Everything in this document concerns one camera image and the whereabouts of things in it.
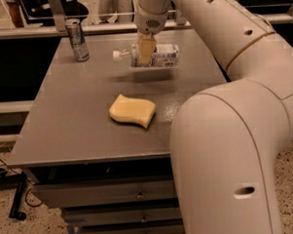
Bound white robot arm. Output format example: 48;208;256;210
135;0;293;234

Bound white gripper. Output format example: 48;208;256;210
134;3;168;66

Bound yellow sponge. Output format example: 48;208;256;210
109;94;156;129

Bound grey drawer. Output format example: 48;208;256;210
81;219;184;234
62;200;181;226
32;175;176;208

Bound top grey drawer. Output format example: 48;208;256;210
32;175;176;208

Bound clear plastic bottle blue label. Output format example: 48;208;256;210
113;44;180;68

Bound middle grey drawer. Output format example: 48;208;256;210
62;200;181;226

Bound silver blue drink can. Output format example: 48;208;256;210
64;19;90;61

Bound bottom grey drawer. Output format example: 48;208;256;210
81;219;184;234

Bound grey drawer cabinet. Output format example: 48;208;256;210
1;27;236;234

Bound black stand foot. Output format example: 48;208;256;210
9;173;26;221

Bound grey metal railing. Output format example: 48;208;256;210
0;0;293;39

